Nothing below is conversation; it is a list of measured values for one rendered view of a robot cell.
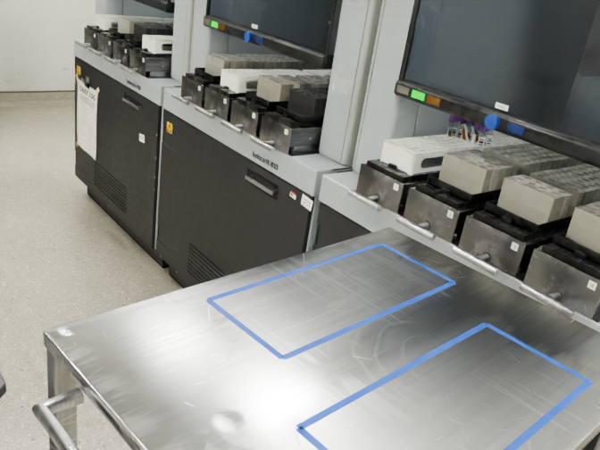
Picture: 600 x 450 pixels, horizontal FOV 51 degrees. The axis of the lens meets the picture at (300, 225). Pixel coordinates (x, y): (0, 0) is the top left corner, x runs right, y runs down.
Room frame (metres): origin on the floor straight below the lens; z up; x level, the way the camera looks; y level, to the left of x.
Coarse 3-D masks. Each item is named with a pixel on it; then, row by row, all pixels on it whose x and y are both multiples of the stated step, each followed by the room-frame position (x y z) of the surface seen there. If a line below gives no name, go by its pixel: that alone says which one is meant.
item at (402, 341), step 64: (320, 256) 0.84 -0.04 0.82; (384, 256) 0.87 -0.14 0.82; (128, 320) 0.60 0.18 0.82; (192, 320) 0.62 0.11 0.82; (256, 320) 0.64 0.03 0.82; (320, 320) 0.66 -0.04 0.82; (384, 320) 0.68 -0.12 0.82; (448, 320) 0.71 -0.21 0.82; (512, 320) 0.74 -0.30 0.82; (64, 384) 0.55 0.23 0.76; (128, 384) 0.49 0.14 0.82; (192, 384) 0.50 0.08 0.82; (256, 384) 0.52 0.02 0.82; (320, 384) 0.54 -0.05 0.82; (384, 384) 0.55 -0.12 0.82; (448, 384) 0.57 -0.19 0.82; (512, 384) 0.59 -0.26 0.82; (576, 384) 0.61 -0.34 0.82; (64, 448) 0.44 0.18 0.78; (192, 448) 0.42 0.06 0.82; (256, 448) 0.43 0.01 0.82; (320, 448) 0.44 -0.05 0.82; (384, 448) 0.46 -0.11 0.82; (448, 448) 0.47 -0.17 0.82; (512, 448) 0.48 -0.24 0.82; (576, 448) 0.50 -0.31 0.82
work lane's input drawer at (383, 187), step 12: (372, 168) 1.35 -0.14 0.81; (384, 168) 1.33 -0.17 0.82; (360, 180) 1.37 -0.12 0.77; (372, 180) 1.34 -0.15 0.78; (384, 180) 1.31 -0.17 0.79; (396, 180) 1.29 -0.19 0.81; (408, 180) 1.30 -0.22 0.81; (420, 180) 1.32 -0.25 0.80; (348, 192) 1.33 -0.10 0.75; (360, 192) 1.36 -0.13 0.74; (372, 192) 1.33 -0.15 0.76; (384, 192) 1.31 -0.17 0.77; (396, 192) 1.28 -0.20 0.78; (408, 192) 1.28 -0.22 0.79; (372, 204) 1.27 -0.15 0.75; (384, 204) 1.30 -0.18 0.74; (396, 204) 1.28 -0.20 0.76
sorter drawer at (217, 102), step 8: (208, 88) 1.89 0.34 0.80; (216, 88) 1.87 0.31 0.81; (224, 88) 1.87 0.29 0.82; (208, 96) 1.89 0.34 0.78; (216, 96) 1.85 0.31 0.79; (224, 96) 1.82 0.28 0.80; (232, 96) 1.82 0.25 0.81; (240, 96) 1.84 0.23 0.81; (208, 104) 1.89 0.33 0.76; (216, 104) 1.85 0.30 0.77; (224, 104) 1.82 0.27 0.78; (208, 112) 1.81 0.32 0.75; (216, 112) 1.85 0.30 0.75; (224, 112) 1.81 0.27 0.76; (224, 120) 1.81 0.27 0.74
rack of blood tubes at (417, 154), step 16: (384, 144) 1.38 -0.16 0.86; (400, 144) 1.38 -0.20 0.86; (416, 144) 1.39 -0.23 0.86; (432, 144) 1.43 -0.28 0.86; (448, 144) 1.44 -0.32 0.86; (464, 144) 1.47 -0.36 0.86; (384, 160) 1.37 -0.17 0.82; (400, 160) 1.34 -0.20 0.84; (416, 160) 1.32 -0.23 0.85; (432, 160) 1.48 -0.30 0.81
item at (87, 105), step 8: (80, 80) 2.69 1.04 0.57; (88, 80) 2.62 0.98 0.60; (80, 88) 2.69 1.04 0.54; (88, 88) 2.61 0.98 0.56; (80, 96) 2.69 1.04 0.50; (88, 96) 2.62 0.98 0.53; (96, 96) 2.55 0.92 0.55; (80, 104) 2.69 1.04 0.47; (88, 104) 2.62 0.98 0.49; (96, 104) 2.55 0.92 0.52; (80, 112) 2.69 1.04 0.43; (88, 112) 2.62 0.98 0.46; (80, 120) 2.69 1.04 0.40; (88, 120) 2.62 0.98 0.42; (80, 128) 2.69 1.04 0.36; (88, 128) 2.62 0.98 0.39; (80, 136) 2.69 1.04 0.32; (88, 136) 2.62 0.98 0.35; (80, 144) 2.69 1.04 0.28; (88, 144) 2.62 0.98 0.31; (88, 152) 2.62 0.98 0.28
